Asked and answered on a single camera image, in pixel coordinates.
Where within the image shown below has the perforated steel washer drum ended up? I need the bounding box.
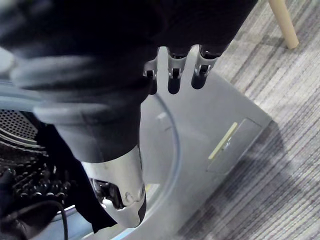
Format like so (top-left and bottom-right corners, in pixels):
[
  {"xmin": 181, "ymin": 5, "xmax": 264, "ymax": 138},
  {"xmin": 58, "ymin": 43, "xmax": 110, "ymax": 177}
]
[{"xmin": 0, "ymin": 109, "xmax": 76, "ymax": 210}]

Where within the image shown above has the black cable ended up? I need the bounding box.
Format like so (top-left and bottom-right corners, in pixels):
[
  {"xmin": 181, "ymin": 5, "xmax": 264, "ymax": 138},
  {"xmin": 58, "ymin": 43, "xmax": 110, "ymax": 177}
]
[{"xmin": 2, "ymin": 199, "xmax": 70, "ymax": 240}]

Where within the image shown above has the pale yellow label strip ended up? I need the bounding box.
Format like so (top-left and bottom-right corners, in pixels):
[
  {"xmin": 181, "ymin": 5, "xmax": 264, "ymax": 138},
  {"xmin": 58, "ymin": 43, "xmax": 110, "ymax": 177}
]
[{"xmin": 207, "ymin": 121, "xmax": 239, "ymax": 160}]

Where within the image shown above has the silver front-loading washing machine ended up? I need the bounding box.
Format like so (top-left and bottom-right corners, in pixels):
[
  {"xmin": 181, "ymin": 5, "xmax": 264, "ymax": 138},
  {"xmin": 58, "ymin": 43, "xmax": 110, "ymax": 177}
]
[{"xmin": 0, "ymin": 46, "xmax": 274, "ymax": 240}]

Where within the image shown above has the beige wooden furniture leg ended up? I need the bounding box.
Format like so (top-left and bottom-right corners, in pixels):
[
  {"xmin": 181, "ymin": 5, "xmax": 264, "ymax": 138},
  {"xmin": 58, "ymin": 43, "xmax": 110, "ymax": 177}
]
[{"xmin": 267, "ymin": 0, "xmax": 300, "ymax": 50}]

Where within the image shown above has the black garment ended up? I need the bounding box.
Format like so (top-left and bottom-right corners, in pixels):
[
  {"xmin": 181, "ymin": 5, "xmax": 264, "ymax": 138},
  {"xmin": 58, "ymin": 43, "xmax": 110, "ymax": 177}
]
[{"xmin": 34, "ymin": 122, "xmax": 118, "ymax": 235}]

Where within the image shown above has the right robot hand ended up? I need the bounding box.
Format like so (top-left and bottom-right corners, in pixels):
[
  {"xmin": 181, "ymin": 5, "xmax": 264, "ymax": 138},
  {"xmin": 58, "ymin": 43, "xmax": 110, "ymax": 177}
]
[{"xmin": 0, "ymin": 0, "xmax": 259, "ymax": 229}]

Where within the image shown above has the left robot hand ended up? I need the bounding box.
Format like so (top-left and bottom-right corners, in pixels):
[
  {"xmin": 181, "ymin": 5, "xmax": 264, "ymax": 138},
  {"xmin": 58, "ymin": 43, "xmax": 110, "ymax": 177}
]
[{"xmin": 0, "ymin": 170, "xmax": 66, "ymax": 240}]

